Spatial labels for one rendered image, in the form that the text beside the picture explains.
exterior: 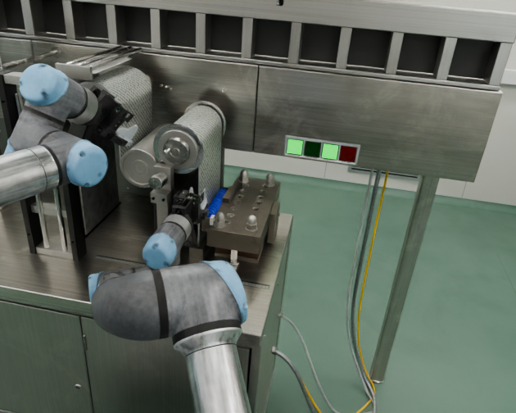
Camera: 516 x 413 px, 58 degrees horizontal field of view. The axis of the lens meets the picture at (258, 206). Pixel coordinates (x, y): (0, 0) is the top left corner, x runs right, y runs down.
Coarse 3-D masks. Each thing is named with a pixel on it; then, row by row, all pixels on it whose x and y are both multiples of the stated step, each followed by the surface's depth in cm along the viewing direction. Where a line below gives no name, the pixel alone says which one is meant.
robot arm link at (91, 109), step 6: (90, 96) 93; (90, 102) 93; (96, 102) 95; (90, 108) 93; (96, 108) 95; (84, 114) 93; (90, 114) 94; (72, 120) 93; (78, 120) 94; (84, 120) 95
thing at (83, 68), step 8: (112, 48) 148; (120, 48) 152; (128, 48) 150; (136, 48) 150; (88, 56) 135; (96, 56) 138; (104, 56) 136; (112, 56) 141; (120, 56) 139; (128, 56) 143; (56, 64) 123; (64, 64) 122; (72, 64) 127; (80, 64) 125; (88, 64) 128; (96, 64) 126; (104, 64) 130; (112, 64) 136; (64, 72) 123; (72, 72) 123; (80, 72) 122; (88, 72) 122; (96, 72) 125
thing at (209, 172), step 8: (216, 152) 148; (208, 160) 140; (216, 160) 150; (200, 168) 132; (208, 168) 141; (216, 168) 152; (200, 176) 134; (208, 176) 143; (216, 176) 153; (200, 184) 135; (208, 184) 144; (216, 184) 155; (200, 192) 136; (208, 192) 146; (216, 192) 157; (208, 200) 147
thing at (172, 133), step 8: (168, 136) 128; (176, 136) 128; (184, 136) 127; (160, 144) 130; (192, 144) 128; (160, 152) 131; (192, 152) 129; (192, 160) 130; (176, 168) 132; (184, 168) 132
